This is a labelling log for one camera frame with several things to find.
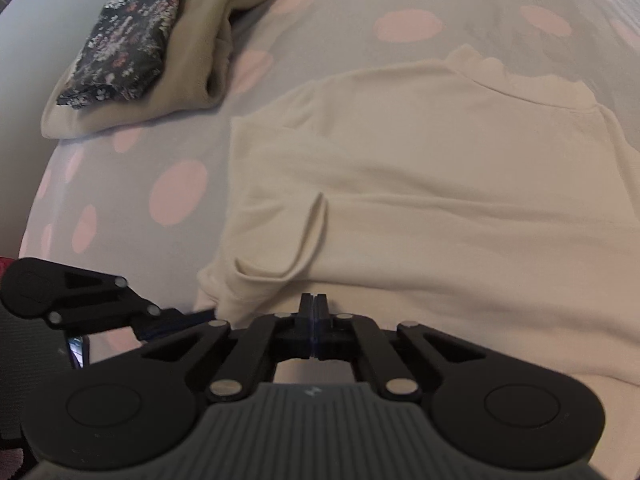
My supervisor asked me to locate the cream white sweater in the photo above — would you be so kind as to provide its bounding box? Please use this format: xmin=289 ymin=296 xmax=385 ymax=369
xmin=193 ymin=43 xmax=640 ymax=386

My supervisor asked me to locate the grey pink-dotted bed sheet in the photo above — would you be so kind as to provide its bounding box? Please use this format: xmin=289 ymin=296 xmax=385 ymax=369
xmin=21 ymin=0 xmax=639 ymax=309

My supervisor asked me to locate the folded black floral garment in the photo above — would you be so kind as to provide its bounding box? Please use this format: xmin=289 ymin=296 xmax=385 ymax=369
xmin=55 ymin=0 xmax=181 ymax=110

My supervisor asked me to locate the folded tan brown garment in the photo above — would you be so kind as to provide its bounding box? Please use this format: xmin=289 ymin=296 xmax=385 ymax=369
xmin=40 ymin=0 xmax=268 ymax=140

